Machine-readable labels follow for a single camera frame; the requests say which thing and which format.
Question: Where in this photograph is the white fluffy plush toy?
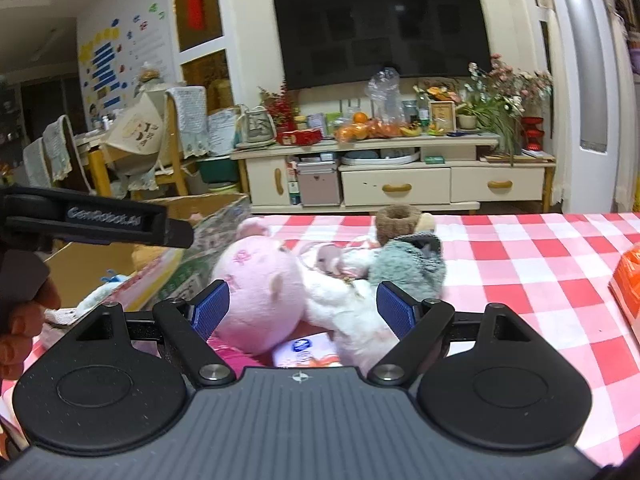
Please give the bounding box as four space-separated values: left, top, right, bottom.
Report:
297 242 398 374

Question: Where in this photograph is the pink storage box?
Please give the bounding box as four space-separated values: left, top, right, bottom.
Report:
297 162 342 206

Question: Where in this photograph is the light blue towel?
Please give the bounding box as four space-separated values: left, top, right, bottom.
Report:
101 269 128 283

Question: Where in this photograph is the brown knitted round holder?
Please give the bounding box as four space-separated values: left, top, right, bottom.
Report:
374 204 435 246

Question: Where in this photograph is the cardboard box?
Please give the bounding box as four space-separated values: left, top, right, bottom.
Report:
47 194 250 323

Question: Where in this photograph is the black flat television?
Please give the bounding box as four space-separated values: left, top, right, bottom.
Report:
273 0 491 89

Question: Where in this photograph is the red white checkered tablecloth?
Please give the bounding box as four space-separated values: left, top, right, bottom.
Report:
0 211 640 467

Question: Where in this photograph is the grey handbag on cabinet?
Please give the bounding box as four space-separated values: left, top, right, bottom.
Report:
235 105 276 148

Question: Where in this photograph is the orange white tissue package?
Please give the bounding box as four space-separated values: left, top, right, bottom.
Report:
608 243 640 342

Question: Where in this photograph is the cream TV cabinet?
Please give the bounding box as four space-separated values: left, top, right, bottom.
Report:
231 133 555 214

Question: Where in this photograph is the pile of oranges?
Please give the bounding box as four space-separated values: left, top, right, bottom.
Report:
333 112 406 144

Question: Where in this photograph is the red berry decoration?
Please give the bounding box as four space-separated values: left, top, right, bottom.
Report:
259 82 298 131

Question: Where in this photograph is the red vase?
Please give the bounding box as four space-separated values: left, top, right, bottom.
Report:
521 116 544 152

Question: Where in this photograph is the wooden picture frame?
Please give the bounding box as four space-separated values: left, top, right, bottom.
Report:
431 101 456 134

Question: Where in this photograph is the potted flower plant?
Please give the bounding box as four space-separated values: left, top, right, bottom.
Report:
456 54 553 164

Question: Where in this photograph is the colourful wall poster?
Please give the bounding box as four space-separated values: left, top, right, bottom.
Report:
77 0 176 129

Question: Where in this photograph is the white standing air conditioner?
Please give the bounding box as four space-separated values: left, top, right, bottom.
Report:
548 0 639 214

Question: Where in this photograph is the wooden dining table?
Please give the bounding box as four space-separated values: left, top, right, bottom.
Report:
74 130 151 198

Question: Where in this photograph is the pink plush pig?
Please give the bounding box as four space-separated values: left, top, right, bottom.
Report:
212 218 306 356

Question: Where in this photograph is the wooden chair with lace cover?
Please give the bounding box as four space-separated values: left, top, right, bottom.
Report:
127 86 208 198

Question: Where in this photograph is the person's left hand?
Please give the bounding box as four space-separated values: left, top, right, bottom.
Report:
0 278 61 380

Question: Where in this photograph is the canvas tote bag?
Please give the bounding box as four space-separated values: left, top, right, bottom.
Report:
101 92 165 177

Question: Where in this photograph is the clear plastic bag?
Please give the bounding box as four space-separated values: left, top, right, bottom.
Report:
366 66 404 124

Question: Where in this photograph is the grey green fluffy sock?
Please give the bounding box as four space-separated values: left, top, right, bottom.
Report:
368 232 446 301

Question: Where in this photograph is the purple tissue pack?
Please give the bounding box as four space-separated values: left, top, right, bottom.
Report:
272 333 342 368

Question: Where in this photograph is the red gift box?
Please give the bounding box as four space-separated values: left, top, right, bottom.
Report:
276 128 322 146

